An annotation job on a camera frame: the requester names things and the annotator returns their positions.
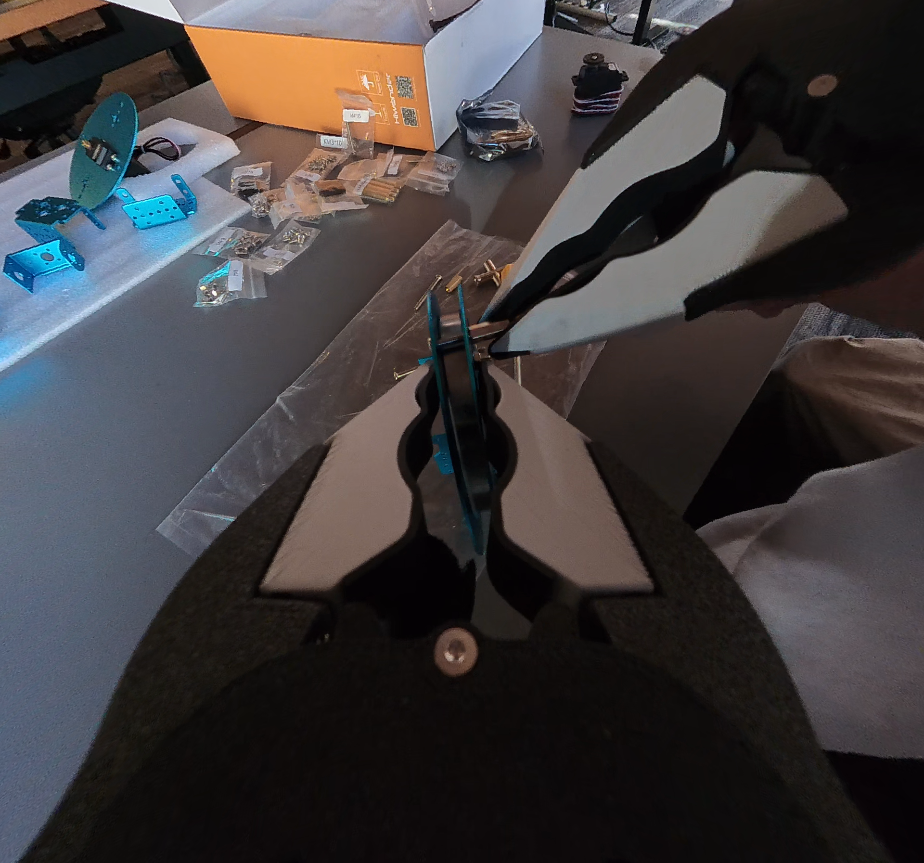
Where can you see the brass standoff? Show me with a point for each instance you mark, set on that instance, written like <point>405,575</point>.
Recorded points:
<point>455,282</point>
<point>482,332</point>

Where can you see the bag of black parts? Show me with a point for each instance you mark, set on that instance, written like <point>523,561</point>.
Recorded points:
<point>498,130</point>

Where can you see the pile of small screw bags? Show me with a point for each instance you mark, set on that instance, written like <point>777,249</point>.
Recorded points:
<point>332,184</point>

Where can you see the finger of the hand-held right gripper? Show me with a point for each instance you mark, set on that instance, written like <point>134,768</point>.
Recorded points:
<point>628,155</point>
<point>686,256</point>

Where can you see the wide blue perforated bracket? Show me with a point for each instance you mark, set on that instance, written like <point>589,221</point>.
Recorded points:
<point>155,212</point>

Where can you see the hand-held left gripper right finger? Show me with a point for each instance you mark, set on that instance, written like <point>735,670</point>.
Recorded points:
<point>577,516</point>

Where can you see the brass cross standoffs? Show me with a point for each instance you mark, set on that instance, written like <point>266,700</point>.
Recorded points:
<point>491,277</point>

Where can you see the orange and white cardboard box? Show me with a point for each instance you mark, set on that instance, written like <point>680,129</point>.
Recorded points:
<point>303,69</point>

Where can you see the thin silver bolt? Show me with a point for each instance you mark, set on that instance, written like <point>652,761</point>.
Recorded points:
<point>406,373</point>

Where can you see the teal multi-hole metal bracket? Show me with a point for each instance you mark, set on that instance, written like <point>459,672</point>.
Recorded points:
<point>43,217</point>

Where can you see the small blue angle bracket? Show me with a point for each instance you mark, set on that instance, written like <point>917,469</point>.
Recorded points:
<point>40,264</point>

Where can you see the black servo motor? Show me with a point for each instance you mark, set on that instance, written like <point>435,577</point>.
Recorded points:
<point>133,163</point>
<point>599,87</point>

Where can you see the blue oval metal plate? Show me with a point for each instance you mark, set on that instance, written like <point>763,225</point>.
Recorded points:
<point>101,155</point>

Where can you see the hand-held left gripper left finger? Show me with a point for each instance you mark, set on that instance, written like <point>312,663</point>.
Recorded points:
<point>332,516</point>

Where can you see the large clear plastic bag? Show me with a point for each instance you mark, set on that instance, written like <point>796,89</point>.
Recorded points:
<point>325,408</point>

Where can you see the grey desk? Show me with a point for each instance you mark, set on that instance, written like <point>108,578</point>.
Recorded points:
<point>144,444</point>

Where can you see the long silver bolt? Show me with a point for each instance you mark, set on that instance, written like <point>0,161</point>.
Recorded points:
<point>428,294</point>

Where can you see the white foam sheet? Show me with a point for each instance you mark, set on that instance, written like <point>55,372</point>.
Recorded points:
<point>144,256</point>

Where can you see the wood-edged desk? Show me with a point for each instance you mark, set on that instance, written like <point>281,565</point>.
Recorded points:
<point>58,25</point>

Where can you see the blue round turntable base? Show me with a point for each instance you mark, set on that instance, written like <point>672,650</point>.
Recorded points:
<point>468,495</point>

